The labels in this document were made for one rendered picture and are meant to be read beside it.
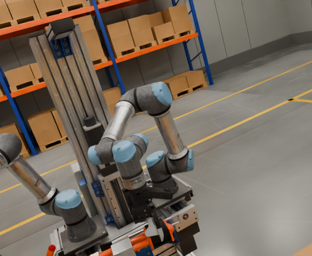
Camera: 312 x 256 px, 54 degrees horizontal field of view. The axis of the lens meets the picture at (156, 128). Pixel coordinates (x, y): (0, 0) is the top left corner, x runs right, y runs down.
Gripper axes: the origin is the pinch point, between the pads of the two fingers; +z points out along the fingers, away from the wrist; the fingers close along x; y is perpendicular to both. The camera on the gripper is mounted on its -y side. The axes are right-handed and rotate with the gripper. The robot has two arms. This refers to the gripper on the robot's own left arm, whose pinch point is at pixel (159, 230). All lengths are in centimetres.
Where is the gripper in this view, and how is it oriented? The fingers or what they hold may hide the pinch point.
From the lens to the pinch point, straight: 115.1
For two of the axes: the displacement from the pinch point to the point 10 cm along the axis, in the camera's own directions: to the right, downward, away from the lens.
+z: 2.9, 9.1, 2.8
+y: -9.1, 3.6, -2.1
